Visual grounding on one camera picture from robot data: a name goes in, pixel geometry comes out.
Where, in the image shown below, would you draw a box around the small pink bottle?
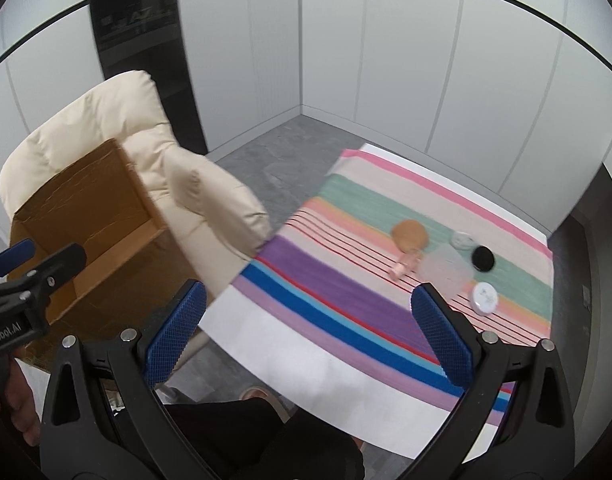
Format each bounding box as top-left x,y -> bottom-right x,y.
390,250 -> 421,281

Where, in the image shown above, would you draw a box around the black round compact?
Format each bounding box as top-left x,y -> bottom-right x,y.
471,246 -> 496,273

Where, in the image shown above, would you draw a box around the striped colourful blanket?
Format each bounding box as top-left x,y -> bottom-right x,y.
198,143 -> 554,461

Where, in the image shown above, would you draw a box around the cream padded armchair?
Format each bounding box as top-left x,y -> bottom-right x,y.
0,70 -> 274,376

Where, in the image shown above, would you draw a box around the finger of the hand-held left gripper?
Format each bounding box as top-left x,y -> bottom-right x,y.
0,239 -> 37,286
16,243 -> 88,311

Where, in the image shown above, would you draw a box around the brown round puff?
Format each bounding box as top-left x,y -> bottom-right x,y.
391,219 -> 429,253

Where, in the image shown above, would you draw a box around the person's black trouser legs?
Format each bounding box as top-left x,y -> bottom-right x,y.
163,395 -> 367,480

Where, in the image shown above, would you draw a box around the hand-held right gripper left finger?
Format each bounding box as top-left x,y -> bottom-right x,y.
40,280 -> 208,480

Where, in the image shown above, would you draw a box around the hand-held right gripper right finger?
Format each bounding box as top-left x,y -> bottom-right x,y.
401,282 -> 577,480

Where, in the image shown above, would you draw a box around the dark glass door panel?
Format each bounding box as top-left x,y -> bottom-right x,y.
86,0 -> 209,156

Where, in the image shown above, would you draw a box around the person's left hand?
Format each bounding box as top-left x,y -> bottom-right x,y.
0,357 -> 42,448

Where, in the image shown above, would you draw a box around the brown cardboard box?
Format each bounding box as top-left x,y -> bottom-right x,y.
8,139 -> 222,376

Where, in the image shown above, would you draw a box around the clear plastic container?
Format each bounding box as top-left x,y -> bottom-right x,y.
418,244 -> 474,301

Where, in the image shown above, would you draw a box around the white round jar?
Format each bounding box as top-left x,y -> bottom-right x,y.
470,281 -> 500,316

